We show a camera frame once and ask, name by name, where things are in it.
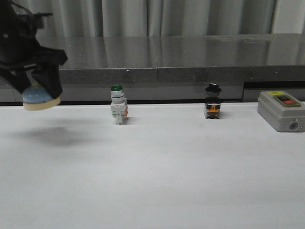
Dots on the grey on-off switch box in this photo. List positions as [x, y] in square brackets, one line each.
[282, 111]

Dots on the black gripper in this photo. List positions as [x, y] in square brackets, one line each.
[19, 47]

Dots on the green pushbutton switch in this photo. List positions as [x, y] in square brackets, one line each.
[119, 107]

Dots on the blue call bell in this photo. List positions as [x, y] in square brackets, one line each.
[36, 98]

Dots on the grey stone counter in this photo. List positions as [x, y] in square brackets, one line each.
[178, 69]

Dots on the grey curtain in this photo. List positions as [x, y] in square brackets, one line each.
[152, 18]

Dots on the black selector switch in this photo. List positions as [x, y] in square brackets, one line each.
[212, 101]

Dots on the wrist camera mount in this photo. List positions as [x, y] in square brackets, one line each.
[39, 20]

